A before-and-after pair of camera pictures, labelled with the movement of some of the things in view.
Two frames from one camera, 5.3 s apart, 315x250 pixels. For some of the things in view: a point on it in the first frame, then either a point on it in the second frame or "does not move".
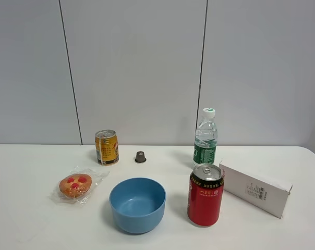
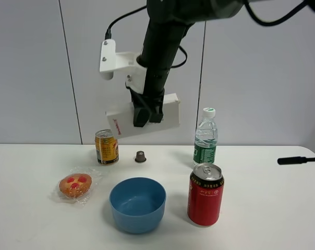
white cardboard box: x=270 y=195 -> x=120 y=122
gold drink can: x=107 y=147 does not move
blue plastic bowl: x=137 y=204 does not move
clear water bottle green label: x=206 y=138 does not move
